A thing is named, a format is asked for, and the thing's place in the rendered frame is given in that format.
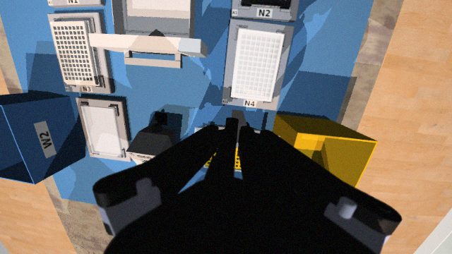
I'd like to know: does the blue bench mat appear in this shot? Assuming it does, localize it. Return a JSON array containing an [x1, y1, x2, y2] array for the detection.
[[0, 0, 374, 205]]

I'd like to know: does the yellow bin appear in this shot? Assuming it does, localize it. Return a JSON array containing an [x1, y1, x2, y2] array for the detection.
[[272, 114, 378, 188]]

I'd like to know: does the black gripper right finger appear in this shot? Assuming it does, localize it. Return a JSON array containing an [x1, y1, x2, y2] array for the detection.
[[236, 110, 402, 254]]

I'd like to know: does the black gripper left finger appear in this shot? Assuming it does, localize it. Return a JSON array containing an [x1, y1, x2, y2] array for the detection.
[[93, 110, 239, 246]]

